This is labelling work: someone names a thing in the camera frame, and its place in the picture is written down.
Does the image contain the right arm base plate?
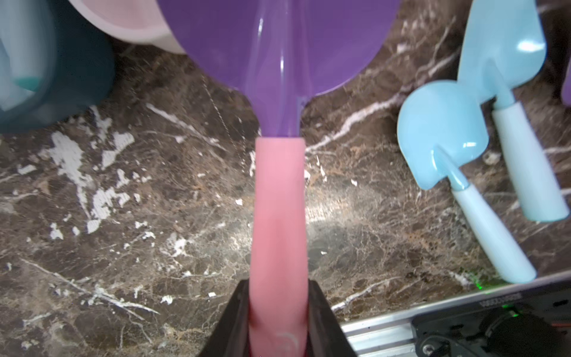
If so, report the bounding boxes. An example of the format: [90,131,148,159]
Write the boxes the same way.
[411,282,570,356]

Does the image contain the white storage box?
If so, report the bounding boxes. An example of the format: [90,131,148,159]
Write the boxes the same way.
[70,0,184,54]

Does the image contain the aluminium front rail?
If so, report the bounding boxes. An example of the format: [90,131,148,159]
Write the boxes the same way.
[342,272,570,356]

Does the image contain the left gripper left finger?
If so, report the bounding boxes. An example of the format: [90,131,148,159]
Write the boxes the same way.
[199,280,250,357]

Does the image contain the dark teal storage box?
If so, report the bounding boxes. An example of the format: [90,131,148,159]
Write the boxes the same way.
[1,1,115,134]

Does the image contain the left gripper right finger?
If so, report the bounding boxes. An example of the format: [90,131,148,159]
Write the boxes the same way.
[306,280,357,357]

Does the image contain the purple pointed shovel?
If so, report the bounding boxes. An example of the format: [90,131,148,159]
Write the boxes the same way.
[159,1,400,356]

